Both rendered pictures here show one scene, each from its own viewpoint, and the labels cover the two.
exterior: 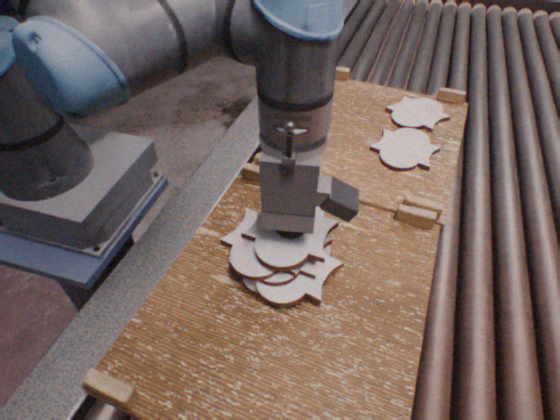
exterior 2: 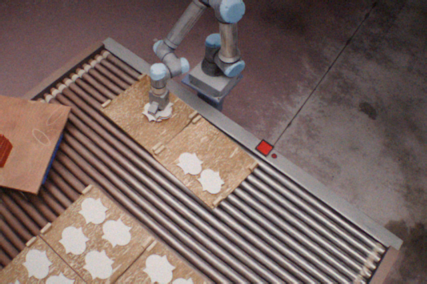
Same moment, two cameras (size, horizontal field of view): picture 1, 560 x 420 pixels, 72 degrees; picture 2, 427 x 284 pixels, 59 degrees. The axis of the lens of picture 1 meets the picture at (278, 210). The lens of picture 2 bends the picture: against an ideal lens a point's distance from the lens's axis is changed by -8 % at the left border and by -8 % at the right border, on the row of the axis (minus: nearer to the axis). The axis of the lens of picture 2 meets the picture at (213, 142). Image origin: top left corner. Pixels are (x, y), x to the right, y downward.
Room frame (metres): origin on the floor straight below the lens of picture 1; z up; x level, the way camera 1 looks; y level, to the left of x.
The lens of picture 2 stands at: (0.89, -1.19, 2.72)
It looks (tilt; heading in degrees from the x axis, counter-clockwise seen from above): 57 degrees down; 101
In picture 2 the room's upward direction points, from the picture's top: 8 degrees clockwise
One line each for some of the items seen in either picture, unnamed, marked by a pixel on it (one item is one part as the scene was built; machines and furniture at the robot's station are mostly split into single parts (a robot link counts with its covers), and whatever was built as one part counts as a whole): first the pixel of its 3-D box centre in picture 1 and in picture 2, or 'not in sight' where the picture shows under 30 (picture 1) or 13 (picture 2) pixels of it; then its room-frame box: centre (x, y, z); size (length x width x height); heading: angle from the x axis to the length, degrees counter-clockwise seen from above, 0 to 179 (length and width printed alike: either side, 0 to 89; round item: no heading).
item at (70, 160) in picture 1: (34, 147); (214, 61); (0.51, 0.40, 1.01); 0.15 x 0.15 x 0.10
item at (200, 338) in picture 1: (289, 295); (149, 112); (0.29, -0.02, 0.93); 0.41 x 0.35 x 0.02; 158
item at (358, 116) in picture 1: (369, 135); (206, 160); (0.67, -0.19, 0.93); 0.41 x 0.35 x 0.02; 156
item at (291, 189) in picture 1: (311, 175); (156, 99); (0.34, -0.04, 1.09); 0.12 x 0.09 x 0.16; 82
